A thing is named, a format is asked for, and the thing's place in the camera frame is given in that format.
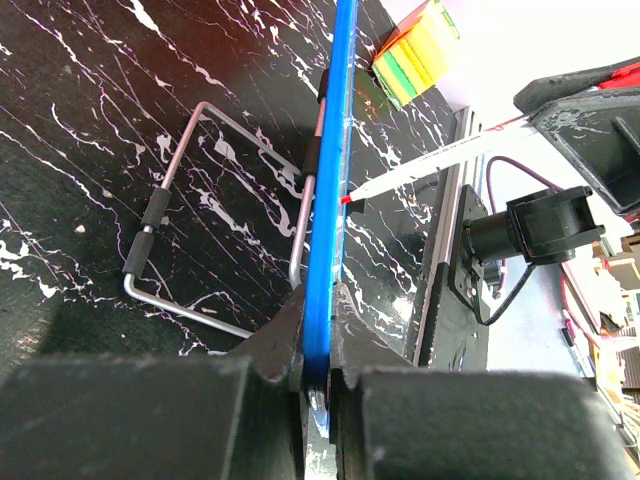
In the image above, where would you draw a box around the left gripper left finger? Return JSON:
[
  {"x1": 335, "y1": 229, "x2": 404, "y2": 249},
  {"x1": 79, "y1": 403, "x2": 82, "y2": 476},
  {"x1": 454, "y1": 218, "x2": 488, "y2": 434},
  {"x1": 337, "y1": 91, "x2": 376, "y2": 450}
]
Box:
[{"x1": 1, "y1": 288, "x2": 306, "y2": 479}]

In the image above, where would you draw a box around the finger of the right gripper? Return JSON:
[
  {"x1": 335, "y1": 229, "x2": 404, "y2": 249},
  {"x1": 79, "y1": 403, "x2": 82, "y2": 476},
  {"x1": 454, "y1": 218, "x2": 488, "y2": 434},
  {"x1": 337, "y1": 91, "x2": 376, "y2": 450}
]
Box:
[{"x1": 513, "y1": 57, "x2": 639, "y2": 215}]

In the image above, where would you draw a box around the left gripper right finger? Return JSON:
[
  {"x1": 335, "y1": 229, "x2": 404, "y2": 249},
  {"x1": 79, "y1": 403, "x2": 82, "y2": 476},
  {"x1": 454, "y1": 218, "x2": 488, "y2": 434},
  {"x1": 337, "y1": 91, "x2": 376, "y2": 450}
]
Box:
[{"x1": 329, "y1": 284, "x2": 633, "y2": 479}]

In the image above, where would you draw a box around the red capped whiteboard marker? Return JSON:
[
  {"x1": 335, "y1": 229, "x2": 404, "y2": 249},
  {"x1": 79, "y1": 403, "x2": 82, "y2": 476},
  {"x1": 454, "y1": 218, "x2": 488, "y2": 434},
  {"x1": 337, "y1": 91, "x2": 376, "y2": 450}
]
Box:
[{"x1": 341, "y1": 116, "x2": 537, "y2": 205}]

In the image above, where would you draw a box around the blue framed whiteboard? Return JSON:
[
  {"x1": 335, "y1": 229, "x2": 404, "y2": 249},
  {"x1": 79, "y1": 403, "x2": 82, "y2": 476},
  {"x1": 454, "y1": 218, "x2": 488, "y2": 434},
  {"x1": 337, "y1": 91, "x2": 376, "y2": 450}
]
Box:
[{"x1": 301, "y1": 0, "x2": 360, "y2": 441}]

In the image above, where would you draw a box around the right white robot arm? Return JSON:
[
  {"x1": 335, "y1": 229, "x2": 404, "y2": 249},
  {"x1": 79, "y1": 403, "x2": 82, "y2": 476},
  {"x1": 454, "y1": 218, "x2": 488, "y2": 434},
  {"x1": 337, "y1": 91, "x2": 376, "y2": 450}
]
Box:
[{"x1": 457, "y1": 58, "x2": 639, "y2": 265}]

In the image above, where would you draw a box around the orange juice carton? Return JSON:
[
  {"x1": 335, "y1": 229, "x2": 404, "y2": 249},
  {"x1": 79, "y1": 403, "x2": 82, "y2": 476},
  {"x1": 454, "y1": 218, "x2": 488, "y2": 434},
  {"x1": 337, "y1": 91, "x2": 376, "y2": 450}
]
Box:
[{"x1": 372, "y1": 1, "x2": 460, "y2": 111}]

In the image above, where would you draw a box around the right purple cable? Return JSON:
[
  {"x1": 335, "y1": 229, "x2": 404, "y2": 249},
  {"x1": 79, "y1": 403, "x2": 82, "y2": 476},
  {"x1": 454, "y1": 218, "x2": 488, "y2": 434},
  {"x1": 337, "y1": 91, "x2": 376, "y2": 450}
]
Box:
[{"x1": 484, "y1": 155, "x2": 566, "y2": 301}]

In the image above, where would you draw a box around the wire whiteboard stand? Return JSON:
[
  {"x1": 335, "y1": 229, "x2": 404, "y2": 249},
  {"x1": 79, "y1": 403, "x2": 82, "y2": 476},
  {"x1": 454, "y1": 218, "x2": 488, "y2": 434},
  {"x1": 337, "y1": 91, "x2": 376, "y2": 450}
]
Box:
[{"x1": 122, "y1": 69, "x2": 331, "y2": 341}]

